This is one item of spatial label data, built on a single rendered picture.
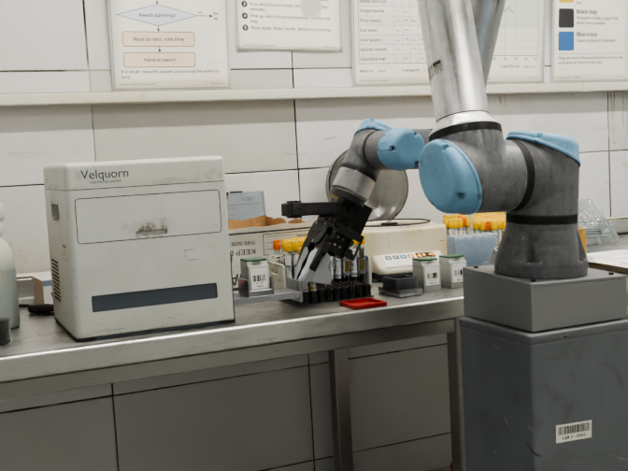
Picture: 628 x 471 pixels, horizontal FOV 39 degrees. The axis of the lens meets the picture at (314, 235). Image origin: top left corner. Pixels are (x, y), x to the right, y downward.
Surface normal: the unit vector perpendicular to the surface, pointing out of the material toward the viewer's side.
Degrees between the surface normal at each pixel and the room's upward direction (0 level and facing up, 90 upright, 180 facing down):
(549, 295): 90
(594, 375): 90
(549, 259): 74
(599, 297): 90
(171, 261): 90
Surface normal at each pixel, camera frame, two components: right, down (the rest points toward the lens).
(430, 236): 0.26, 0.07
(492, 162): 0.39, -0.20
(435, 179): -0.89, 0.18
